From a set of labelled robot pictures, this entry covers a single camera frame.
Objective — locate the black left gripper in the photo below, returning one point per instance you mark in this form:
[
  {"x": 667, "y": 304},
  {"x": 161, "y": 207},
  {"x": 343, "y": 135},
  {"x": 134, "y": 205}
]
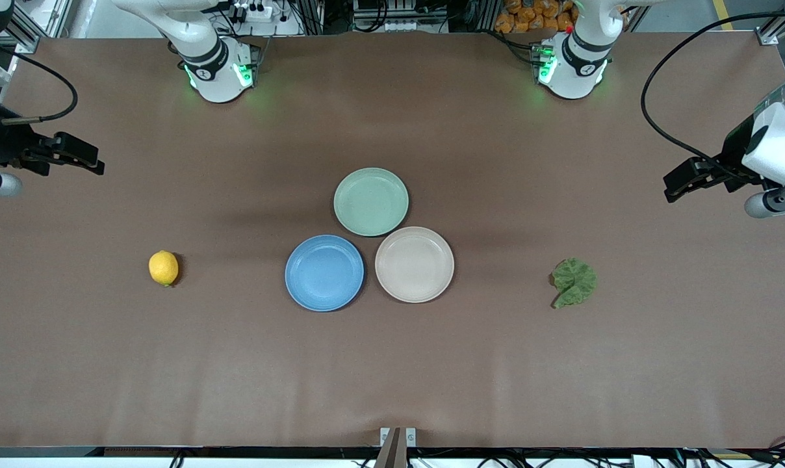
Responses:
[{"x": 734, "y": 158}]

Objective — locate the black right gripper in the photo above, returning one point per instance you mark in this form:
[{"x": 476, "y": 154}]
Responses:
[{"x": 1, "y": 144}]

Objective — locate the yellow lemon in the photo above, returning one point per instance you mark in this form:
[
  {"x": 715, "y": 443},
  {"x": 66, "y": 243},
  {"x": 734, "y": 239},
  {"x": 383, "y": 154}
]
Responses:
[{"x": 163, "y": 268}]

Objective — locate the green lettuce leaf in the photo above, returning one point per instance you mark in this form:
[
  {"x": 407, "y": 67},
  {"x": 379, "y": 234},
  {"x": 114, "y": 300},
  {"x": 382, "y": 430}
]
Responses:
[{"x": 574, "y": 281}]

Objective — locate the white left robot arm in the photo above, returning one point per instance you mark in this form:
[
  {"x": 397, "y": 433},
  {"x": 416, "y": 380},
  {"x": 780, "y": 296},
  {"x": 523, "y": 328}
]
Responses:
[{"x": 779, "y": 143}]

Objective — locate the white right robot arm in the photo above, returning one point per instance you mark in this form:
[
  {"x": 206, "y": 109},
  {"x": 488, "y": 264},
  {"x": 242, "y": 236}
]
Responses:
[{"x": 204, "y": 58}]

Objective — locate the white power strip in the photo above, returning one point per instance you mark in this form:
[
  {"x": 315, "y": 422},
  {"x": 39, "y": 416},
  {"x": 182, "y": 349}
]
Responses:
[{"x": 249, "y": 12}]

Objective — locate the bag of orange items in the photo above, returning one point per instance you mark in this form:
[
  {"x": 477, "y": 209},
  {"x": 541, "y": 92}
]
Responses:
[{"x": 529, "y": 16}]

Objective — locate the blue round plate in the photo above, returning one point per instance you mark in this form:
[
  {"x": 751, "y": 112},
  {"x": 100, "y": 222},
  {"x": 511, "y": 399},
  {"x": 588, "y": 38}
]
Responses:
[{"x": 324, "y": 273}]

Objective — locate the beige round plate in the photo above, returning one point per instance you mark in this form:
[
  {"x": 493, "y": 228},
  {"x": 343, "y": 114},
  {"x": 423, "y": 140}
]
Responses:
[{"x": 414, "y": 265}]

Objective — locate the light green round plate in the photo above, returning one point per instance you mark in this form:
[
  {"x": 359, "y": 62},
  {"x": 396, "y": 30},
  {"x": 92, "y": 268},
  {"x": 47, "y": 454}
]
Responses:
[{"x": 371, "y": 201}]

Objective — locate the aluminium frame profile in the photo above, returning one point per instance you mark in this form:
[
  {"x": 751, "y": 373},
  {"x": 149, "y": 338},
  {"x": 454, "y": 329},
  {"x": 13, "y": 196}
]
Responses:
[{"x": 772, "y": 32}]

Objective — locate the metal table edge bracket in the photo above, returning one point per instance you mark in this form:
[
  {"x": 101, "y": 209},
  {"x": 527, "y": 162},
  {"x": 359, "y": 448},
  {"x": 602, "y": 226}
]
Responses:
[{"x": 398, "y": 442}]

